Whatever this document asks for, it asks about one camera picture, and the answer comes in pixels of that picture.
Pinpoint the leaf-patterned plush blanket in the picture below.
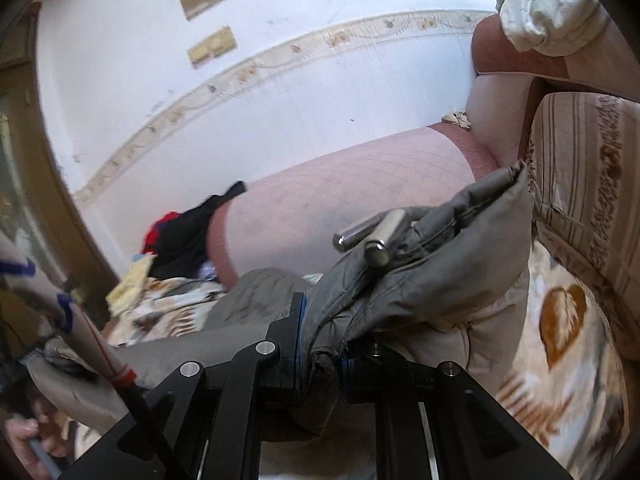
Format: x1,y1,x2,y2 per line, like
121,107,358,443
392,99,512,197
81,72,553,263
102,238,634,480

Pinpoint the pink sofa armrest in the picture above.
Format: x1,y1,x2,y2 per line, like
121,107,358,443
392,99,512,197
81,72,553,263
465,14,639,166

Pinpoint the striped beige cushion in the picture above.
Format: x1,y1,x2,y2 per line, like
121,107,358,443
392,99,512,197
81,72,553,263
527,92,639,361

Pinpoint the beige wall switch panel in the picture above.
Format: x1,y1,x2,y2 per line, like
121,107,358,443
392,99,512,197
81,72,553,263
188,26,238,68

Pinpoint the black garment pile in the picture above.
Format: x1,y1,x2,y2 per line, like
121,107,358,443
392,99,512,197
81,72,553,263
149,181,246,281

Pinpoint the pink bolster pillow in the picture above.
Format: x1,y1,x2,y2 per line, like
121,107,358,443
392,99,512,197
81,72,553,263
207,124,498,288

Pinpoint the person's left hand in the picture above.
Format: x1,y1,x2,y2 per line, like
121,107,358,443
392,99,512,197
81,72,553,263
4,414,70,480

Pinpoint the white crumpled cloth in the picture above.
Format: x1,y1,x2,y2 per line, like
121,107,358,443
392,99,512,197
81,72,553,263
496,0,610,58

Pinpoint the purple patterned small cloth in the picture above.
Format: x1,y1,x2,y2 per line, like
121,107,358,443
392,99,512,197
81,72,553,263
198,261,218,282

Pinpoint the red garment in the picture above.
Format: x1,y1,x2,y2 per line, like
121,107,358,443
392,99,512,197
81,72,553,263
141,211,180,255

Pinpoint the olive quilted hooded jacket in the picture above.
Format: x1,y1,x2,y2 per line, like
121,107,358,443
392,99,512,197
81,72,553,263
24,159,534,480

